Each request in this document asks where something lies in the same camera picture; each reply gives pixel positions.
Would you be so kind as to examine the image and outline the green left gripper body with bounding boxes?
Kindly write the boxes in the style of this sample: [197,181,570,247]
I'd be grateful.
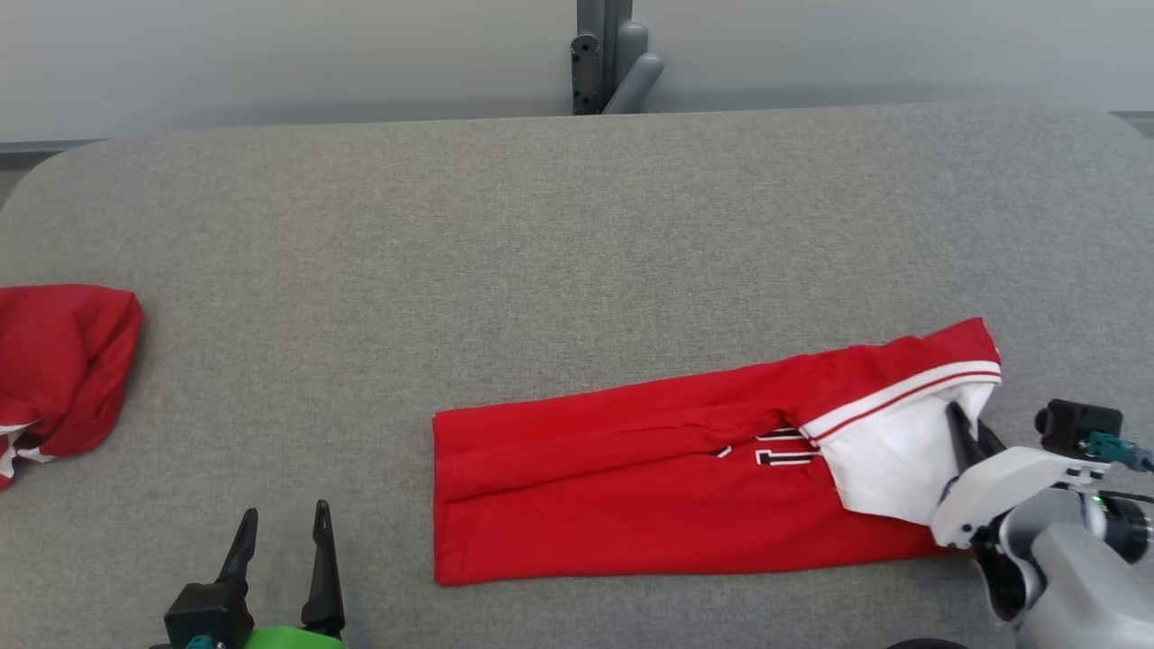
[242,626,349,649]

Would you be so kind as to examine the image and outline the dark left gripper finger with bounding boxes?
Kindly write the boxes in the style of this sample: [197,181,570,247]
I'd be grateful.
[216,507,260,589]
[301,500,347,637]

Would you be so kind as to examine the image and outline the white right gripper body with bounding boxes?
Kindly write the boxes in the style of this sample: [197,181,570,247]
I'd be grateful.
[931,446,1112,551]

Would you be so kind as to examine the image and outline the red basketball shorts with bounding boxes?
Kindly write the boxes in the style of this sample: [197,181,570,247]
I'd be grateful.
[0,285,144,492]

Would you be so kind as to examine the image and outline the red jersey with white sleeves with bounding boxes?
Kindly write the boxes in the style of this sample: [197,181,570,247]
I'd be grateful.
[433,317,1004,588]

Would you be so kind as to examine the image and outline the teal right camera connector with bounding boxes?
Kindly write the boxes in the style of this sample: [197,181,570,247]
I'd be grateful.
[1085,431,1154,474]

